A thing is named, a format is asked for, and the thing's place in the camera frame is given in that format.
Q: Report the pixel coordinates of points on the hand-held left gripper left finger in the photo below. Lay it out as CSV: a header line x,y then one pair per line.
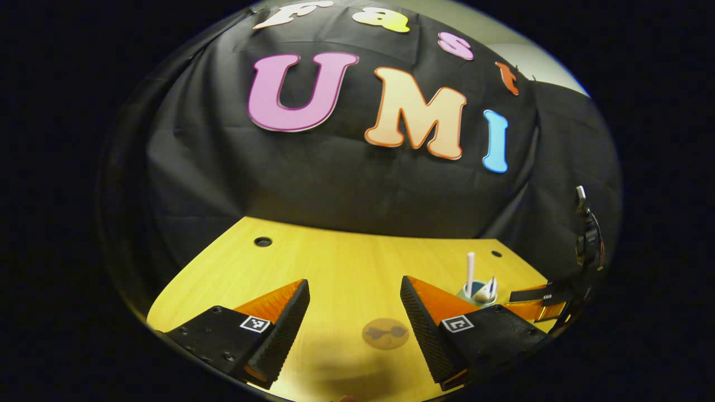
x,y
287,335

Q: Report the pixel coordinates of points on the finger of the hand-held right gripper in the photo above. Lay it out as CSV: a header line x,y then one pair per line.
x,y
536,310

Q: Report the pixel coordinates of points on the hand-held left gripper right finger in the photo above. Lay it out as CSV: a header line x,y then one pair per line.
x,y
424,335

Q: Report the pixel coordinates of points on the white toothpaste tube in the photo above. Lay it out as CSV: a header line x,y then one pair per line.
x,y
487,290

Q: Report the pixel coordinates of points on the round cork coaster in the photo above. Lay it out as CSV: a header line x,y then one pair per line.
x,y
371,335

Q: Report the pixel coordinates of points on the pale pink toothbrush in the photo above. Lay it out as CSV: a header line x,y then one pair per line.
x,y
470,268

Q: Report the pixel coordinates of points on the wooden desktop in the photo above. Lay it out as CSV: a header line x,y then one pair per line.
x,y
346,268

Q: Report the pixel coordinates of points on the black backdrop cloth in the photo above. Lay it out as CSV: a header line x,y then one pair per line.
x,y
335,184

